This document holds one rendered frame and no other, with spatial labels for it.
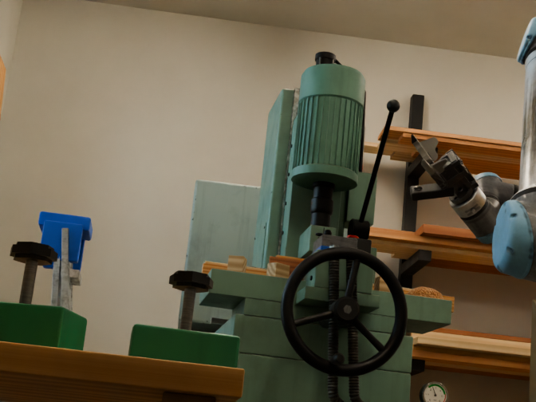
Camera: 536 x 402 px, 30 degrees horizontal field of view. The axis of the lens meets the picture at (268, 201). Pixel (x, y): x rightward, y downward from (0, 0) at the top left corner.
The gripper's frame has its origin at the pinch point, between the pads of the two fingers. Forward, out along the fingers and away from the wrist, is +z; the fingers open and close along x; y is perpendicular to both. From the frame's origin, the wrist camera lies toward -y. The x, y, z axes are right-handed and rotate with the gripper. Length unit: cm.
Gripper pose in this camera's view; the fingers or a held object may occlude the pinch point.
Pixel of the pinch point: (414, 147)
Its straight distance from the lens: 265.0
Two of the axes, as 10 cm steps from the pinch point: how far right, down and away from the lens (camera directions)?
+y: 7.8, -5.7, -2.6
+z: -6.2, -6.7, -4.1
